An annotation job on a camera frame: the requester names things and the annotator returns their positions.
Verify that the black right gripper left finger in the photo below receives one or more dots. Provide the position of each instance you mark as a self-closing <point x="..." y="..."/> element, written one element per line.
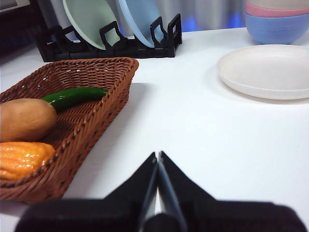
<point x="84" y="215"/>

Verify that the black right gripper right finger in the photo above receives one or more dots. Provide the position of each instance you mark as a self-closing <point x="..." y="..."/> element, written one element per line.
<point x="241" y="215"/>

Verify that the orange-yellow corn cob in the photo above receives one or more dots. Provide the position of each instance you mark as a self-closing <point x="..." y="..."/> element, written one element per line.
<point x="21" y="159"/>

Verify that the brown woven wicker basket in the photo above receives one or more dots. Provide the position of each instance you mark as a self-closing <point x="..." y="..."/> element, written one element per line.
<point x="91" y="125"/>

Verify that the brown potato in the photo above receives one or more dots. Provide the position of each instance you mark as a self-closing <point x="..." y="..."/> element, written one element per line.
<point x="24" y="120"/>

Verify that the white shallow plate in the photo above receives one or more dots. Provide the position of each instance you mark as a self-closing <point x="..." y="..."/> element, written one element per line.
<point x="265" y="70"/>

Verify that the black plastic dish rack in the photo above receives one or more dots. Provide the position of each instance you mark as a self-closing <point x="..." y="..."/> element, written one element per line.
<point x="120" y="52"/>

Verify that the blue bowl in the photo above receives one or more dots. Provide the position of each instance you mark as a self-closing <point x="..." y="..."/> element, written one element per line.
<point x="275" y="30"/>

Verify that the pale green plate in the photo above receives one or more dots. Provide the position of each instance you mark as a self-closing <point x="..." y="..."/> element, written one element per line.
<point x="89" y="21"/>

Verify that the light blue plate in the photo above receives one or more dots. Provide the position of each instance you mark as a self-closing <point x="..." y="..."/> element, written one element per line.
<point x="140" y="19"/>

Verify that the pink bowl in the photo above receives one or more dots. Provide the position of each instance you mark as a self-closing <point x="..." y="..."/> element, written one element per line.
<point x="270" y="11"/>

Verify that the white toaster oven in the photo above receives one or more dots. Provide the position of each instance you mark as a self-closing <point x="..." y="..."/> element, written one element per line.
<point x="12" y="3"/>

